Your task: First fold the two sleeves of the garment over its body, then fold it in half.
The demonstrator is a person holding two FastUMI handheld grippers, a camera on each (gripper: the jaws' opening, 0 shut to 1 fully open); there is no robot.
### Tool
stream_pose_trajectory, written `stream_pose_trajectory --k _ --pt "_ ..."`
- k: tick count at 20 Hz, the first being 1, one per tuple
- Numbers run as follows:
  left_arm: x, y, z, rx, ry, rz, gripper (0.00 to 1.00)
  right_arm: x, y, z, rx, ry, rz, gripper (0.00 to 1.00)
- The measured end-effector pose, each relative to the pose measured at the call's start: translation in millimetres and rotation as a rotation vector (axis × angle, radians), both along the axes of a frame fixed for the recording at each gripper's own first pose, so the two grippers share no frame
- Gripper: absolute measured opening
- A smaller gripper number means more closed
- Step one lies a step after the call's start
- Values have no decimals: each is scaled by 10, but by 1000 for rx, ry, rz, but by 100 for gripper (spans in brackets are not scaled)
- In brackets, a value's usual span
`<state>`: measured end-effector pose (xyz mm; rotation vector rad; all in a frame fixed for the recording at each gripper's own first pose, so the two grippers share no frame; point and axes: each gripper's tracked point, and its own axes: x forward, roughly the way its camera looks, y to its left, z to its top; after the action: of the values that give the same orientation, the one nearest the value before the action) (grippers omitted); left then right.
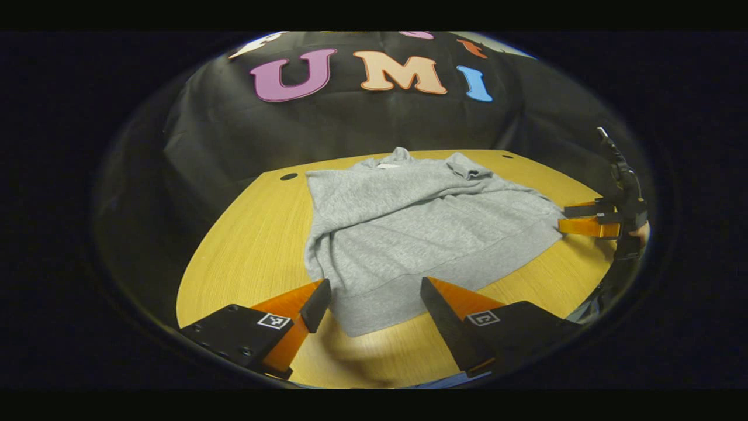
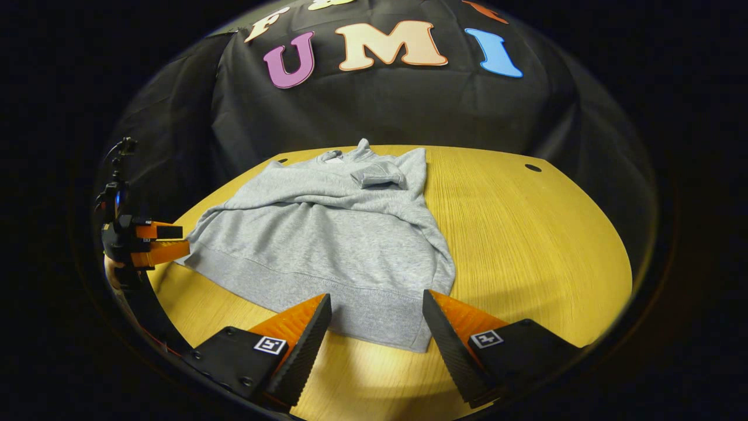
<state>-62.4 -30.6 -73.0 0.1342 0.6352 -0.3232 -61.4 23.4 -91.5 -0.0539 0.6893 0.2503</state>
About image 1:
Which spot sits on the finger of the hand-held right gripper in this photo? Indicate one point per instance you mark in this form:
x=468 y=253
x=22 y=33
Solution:
x=587 y=209
x=587 y=227

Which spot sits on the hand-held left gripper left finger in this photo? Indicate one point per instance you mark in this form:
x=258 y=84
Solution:
x=318 y=304

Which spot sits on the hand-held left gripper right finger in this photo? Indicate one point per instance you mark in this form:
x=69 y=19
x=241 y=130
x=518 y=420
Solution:
x=444 y=327

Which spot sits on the grey sweatshirt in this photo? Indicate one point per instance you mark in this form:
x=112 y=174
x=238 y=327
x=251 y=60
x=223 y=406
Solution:
x=409 y=222

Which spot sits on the black backdrop cloth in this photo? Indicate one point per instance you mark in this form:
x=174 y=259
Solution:
x=350 y=128

